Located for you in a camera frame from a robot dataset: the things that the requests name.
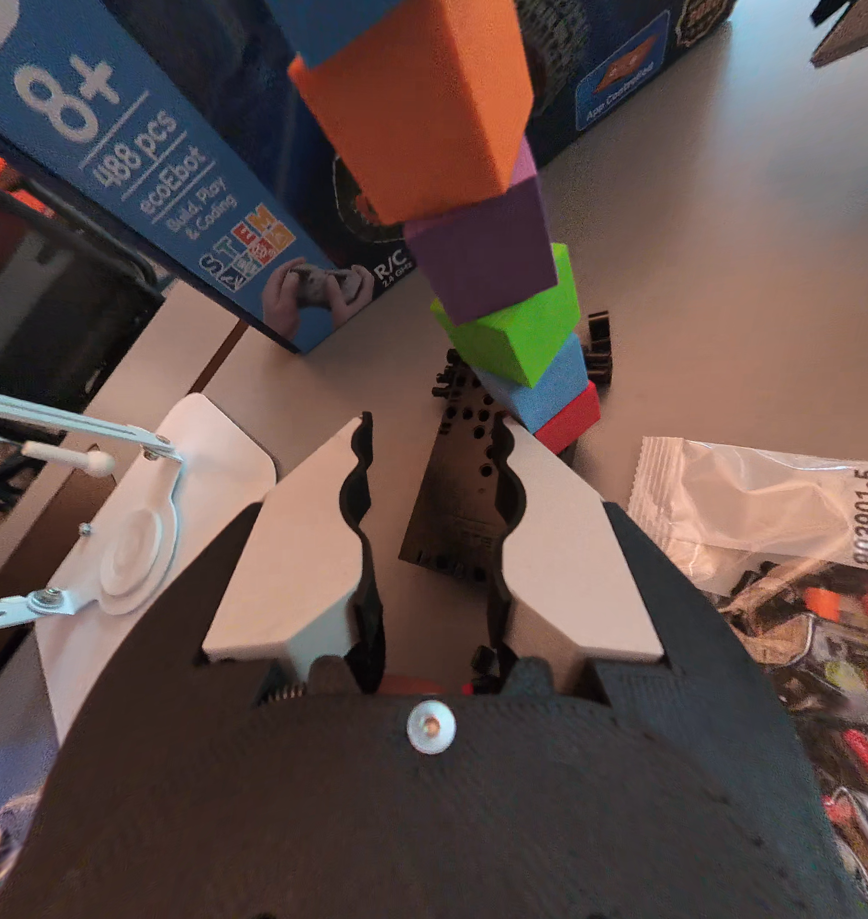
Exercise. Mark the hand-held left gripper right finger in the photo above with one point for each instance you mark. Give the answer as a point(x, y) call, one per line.
point(570, 567)

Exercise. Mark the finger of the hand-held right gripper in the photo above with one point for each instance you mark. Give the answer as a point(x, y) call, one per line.
point(829, 7)
point(861, 32)

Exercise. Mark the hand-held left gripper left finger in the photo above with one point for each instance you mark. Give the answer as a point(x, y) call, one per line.
point(297, 567)

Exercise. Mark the red foam cube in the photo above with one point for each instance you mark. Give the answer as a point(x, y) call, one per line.
point(570, 423)

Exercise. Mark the blue foam cube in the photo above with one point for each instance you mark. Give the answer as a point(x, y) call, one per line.
point(549, 395)
point(319, 29)

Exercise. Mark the green foam cube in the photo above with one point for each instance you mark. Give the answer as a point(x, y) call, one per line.
point(520, 337)

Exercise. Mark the purple foam cube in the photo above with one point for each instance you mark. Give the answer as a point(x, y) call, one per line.
point(484, 251)

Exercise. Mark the orange foam cube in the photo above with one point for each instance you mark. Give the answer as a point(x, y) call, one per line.
point(419, 108)

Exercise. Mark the small black red pin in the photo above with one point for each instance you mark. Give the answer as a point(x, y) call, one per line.
point(483, 664)

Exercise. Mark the black perforated building plate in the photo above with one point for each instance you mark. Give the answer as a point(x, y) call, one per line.
point(455, 502)

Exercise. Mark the white book stand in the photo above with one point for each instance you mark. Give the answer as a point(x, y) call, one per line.
point(211, 459)

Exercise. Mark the clear bag of building parts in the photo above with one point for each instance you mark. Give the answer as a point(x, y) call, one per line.
point(750, 502)

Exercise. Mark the black office chair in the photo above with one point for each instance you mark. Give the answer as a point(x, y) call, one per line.
point(46, 323)

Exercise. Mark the blue toy robot box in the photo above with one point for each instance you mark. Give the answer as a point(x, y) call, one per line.
point(154, 179)

